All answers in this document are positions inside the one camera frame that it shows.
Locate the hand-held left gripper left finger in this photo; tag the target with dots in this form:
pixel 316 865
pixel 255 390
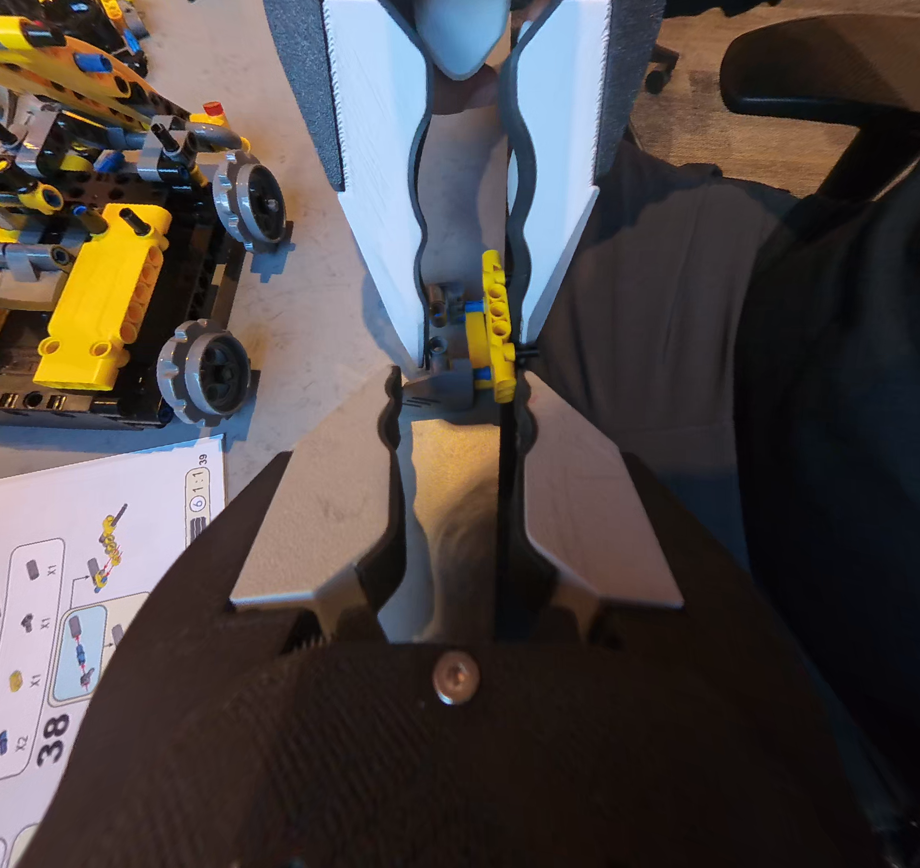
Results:
pixel 316 516

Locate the grey brick bucket assembly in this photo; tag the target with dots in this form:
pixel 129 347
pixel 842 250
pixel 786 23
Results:
pixel 445 388

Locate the white building instruction booklet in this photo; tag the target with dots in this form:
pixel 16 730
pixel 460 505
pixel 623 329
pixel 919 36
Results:
pixel 144 494

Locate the black office chair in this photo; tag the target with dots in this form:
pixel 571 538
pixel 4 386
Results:
pixel 790 63

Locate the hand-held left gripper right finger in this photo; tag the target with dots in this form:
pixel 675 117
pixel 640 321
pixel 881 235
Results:
pixel 596 523

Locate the person's right hand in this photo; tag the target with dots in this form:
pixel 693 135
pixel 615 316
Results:
pixel 467 95

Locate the yellow black brick vehicle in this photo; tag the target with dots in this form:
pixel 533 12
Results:
pixel 100 307

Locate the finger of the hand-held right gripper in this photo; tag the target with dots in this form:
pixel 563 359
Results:
pixel 374 128
pixel 568 128

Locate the yellow brick panel with pins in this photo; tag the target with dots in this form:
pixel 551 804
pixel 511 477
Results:
pixel 496 307

